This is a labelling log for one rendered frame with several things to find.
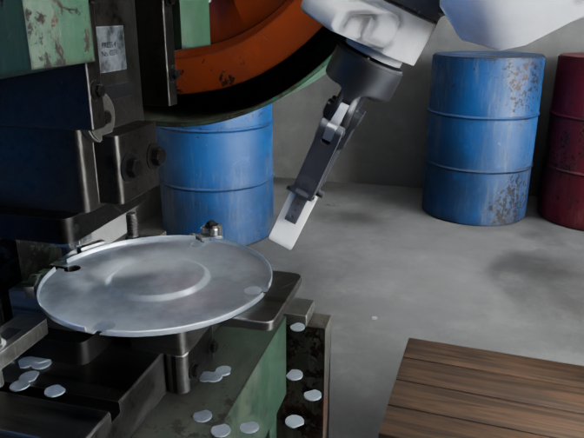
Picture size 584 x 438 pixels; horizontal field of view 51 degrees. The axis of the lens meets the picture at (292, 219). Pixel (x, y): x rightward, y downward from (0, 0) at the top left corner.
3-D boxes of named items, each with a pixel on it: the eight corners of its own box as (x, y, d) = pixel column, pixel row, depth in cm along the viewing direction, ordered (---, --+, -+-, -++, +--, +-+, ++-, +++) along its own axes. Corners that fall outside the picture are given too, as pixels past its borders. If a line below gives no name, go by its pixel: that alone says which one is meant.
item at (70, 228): (155, 212, 87) (153, 175, 85) (73, 266, 69) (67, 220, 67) (57, 203, 91) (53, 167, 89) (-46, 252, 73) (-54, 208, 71)
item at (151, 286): (222, 355, 61) (222, 348, 61) (-18, 318, 69) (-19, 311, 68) (296, 250, 88) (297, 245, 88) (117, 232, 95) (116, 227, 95)
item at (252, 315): (302, 359, 85) (303, 269, 80) (273, 421, 72) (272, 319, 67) (140, 335, 91) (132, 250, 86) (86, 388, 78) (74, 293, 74)
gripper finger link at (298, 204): (315, 184, 68) (310, 191, 65) (297, 222, 70) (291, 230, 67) (304, 178, 68) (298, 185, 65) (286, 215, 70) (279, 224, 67)
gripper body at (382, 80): (402, 74, 59) (359, 157, 62) (408, 66, 66) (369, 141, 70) (333, 39, 59) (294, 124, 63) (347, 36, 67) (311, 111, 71)
